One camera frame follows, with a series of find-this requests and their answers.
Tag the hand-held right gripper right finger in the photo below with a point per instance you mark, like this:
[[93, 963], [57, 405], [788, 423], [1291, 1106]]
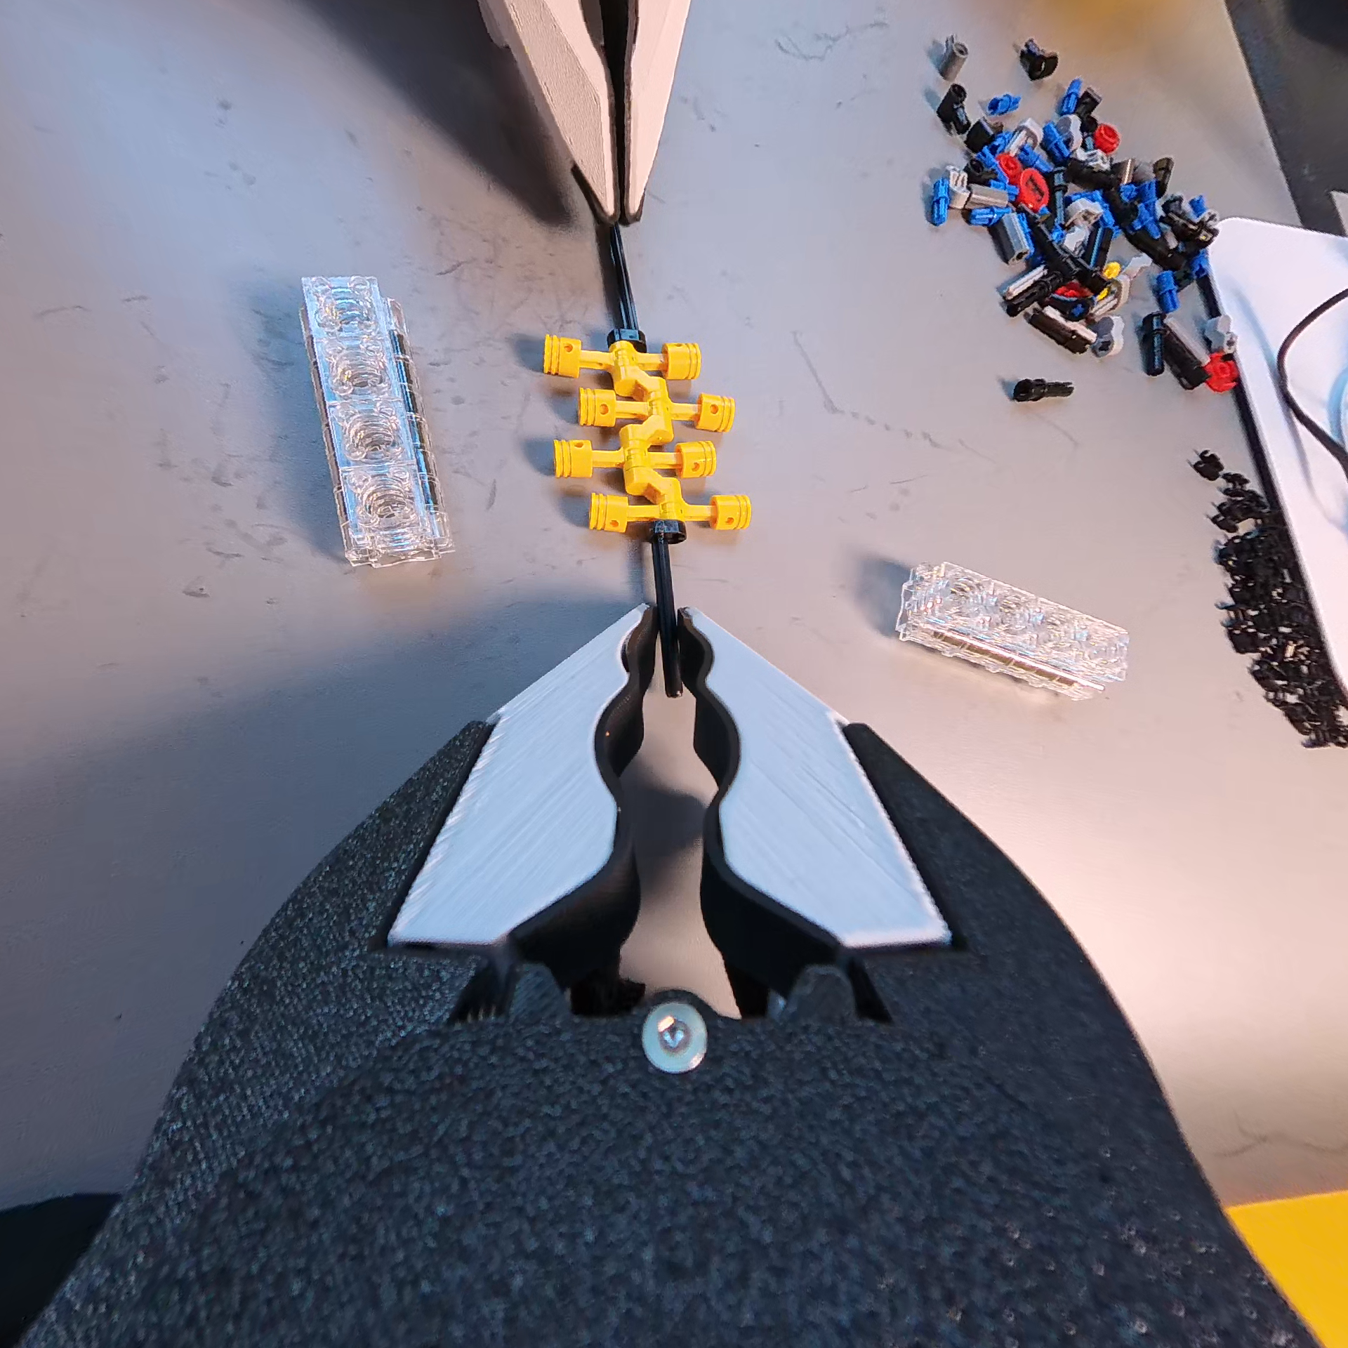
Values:
[[822, 832]]

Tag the black angled connector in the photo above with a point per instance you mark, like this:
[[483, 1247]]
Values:
[[1037, 60]]

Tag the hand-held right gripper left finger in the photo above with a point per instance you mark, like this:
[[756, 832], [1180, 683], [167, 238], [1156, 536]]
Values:
[[515, 832]]

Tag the black axle connector pin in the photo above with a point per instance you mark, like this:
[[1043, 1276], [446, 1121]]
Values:
[[1037, 390]]

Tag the grey angled connector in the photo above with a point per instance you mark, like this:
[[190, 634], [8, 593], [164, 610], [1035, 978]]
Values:
[[950, 58]]

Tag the clear plastic engine block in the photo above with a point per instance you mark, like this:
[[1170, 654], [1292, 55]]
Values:
[[374, 421], [1011, 633]]

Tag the yellow piston crankshaft assembly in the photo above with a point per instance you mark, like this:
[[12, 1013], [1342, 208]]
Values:
[[637, 461]]

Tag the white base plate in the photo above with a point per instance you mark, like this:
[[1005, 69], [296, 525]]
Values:
[[1263, 317]]

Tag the pile of small black pins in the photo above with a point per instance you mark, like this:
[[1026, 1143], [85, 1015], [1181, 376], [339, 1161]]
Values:
[[1279, 633]]

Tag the yellow storage bin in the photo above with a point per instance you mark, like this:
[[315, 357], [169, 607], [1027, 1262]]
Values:
[[1300, 1275]]

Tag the pile of mixed coloured connectors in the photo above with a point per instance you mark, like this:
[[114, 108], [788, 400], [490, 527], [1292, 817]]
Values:
[[1064, 211]]

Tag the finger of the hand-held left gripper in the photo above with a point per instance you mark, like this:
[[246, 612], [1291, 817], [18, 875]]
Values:
[[658, 63], [548, 74]]

